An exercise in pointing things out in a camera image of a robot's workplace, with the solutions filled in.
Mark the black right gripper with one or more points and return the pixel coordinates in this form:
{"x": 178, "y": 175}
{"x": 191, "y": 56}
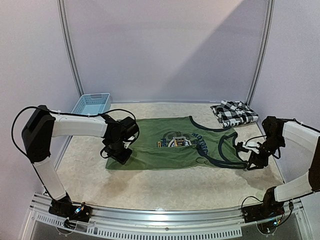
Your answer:
{"x": 254, "y": 161}

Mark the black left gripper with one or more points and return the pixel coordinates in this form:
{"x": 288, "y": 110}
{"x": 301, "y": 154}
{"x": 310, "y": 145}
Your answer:
{"x": 122, "y": 159}

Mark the black white checked shirt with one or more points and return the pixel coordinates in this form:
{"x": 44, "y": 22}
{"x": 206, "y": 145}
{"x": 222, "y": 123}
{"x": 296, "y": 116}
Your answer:
{"x": 234, "y": 113}

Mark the green garment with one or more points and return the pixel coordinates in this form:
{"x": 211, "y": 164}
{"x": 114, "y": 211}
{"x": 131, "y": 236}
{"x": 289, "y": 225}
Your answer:
{"x": 180, "y": 143}

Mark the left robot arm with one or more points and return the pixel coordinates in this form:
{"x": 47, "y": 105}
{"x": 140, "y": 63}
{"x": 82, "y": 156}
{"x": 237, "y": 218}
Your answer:
{"x": 44, "y": 125}

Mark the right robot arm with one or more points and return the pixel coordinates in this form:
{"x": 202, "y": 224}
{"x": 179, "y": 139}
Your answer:
{"x": 299, "y": 146}

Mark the light blue plastic basket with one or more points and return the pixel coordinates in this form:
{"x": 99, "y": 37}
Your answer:
{"x": 92, "y": 104}

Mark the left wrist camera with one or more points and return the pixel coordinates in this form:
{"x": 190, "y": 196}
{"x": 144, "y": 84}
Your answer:
{"x": 126, "y": 144}

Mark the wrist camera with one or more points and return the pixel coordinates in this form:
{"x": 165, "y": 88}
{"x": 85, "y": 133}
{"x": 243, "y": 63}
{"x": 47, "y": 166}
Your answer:
{"x": 247, "y": 146}
{"x": 126, "y": 144}

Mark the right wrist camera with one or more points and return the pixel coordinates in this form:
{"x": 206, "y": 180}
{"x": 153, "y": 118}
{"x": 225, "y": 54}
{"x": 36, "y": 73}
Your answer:
{"x": 247, "y": 146}

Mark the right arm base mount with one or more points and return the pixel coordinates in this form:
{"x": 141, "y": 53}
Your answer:
{"x": 263, "y": 210}

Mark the front aluminium rail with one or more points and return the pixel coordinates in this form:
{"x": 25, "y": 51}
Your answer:
{"x": 125, "y": 224}

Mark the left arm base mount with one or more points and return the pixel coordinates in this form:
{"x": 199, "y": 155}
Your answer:
{"x": 73, "y": 212}

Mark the right aluminium wall post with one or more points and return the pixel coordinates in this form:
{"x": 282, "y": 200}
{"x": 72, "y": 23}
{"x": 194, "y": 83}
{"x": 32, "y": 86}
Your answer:
{"x": 262, "y": 50}

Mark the aluminium wall post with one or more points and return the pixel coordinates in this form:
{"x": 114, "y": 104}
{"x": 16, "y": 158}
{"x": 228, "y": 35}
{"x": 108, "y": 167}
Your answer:
{"x": 62, "y": 10}
{"x": 262, "y": 50}

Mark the left aluminium wall post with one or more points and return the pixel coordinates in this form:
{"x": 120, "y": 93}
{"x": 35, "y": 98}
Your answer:
{"x": 62, "y": 10}

